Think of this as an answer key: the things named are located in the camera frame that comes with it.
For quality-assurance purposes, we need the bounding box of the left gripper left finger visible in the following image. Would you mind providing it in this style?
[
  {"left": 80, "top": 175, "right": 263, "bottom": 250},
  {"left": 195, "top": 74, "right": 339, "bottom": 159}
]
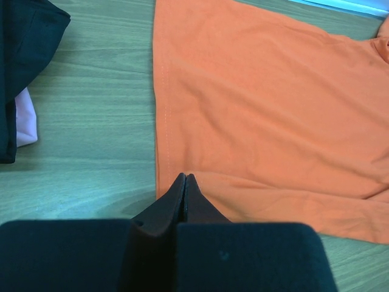
[{"left": 131, "top": 173, "right": 185, "bottom": 237}]

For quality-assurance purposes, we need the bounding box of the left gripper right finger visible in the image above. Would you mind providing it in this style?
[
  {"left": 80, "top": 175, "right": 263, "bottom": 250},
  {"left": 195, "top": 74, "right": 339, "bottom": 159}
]
[{"left": 184, "top": 174, "right": 231, "bottom": 224}]

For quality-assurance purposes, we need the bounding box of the orange t shirt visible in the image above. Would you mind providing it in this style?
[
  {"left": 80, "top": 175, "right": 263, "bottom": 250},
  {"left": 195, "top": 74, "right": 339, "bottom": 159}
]
[{"left": 153, "top": 1, "right": 388, "bottom": 244}]

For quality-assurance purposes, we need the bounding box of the pink folded t shirt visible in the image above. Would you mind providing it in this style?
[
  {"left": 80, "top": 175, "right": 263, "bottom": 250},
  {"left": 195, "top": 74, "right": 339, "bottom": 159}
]
[{"left": 15, "top": 88, "right": 38, "bottom": 147}]

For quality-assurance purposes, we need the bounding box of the black folded t shirt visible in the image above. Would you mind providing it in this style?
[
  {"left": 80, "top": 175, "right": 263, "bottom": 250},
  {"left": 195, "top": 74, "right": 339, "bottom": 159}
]
[{"left": 1, "top": 1, "right": 71, "bottom": 164}]

